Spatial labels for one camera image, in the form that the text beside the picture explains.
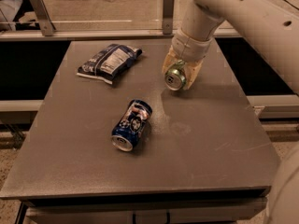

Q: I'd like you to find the middle metal bracket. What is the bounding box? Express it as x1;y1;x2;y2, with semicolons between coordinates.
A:
162;0;175;35

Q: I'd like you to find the metal bracket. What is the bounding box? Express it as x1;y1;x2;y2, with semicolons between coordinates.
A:
162;0;175;35
29;0;55;36

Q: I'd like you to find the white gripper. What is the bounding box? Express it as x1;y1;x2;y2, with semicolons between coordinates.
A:
162;29;212;90

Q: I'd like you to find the clear glass panel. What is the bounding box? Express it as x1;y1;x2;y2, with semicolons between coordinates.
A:
0;0;299;33

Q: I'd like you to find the blue chip bag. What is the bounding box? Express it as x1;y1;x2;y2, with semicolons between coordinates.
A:
77;44;142;84

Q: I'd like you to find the green soda can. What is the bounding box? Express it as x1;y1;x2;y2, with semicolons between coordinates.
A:
164;60;187;91

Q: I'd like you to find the metal rail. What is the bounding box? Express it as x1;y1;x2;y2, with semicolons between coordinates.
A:
0;27;241;42

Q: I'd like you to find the left metal bracket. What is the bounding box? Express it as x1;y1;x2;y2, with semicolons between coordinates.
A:
29;0;55;36

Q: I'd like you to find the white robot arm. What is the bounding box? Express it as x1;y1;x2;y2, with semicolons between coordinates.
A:
162;0;299;224

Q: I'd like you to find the blue soda can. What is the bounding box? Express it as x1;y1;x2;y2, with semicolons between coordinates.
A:
111;99;152;152

